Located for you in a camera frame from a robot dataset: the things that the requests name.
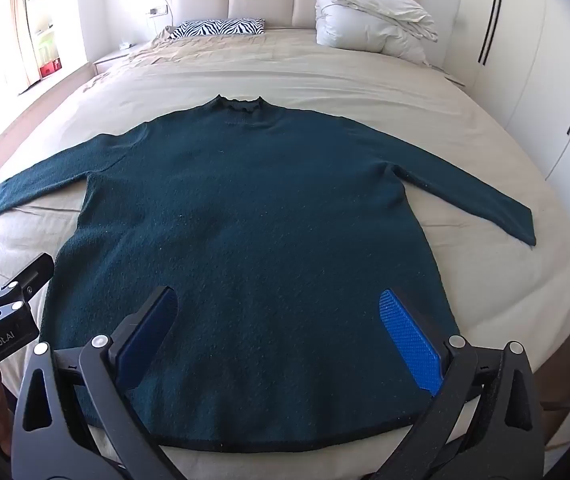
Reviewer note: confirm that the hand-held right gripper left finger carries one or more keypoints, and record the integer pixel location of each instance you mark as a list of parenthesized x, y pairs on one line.
[(149, 332)]

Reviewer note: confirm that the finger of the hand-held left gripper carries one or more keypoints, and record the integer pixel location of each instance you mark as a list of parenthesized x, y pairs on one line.
[(32, 272)]

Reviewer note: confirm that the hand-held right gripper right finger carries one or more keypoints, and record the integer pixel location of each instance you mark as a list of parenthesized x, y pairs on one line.
[(410, 342)]

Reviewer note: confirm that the dark teal knit sweater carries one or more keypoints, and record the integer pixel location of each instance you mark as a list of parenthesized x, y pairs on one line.
[(255, 220)]

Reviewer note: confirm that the red box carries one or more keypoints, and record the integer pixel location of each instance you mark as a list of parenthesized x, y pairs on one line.
[(50, 67)]

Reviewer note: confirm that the white nightstand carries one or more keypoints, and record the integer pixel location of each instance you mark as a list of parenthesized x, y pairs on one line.
[(115, 57)]

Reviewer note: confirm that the beige curtain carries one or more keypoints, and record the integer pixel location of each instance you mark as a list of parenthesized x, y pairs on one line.
[(12, 25)]

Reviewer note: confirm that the bed with beige sheet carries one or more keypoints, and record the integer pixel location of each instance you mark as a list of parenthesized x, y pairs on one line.
[(345, 70)]

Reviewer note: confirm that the zebra print pillow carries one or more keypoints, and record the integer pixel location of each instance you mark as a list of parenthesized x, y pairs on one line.
[(217, 27)]

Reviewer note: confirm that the white wardrobe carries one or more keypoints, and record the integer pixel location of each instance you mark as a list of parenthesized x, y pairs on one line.
[(525, 50)]

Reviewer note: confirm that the white wall shelf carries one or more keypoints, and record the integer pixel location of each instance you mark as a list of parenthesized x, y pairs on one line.
[(45, 20)]

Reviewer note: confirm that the wall socket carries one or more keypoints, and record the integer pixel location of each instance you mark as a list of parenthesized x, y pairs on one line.
[(157, 11)]

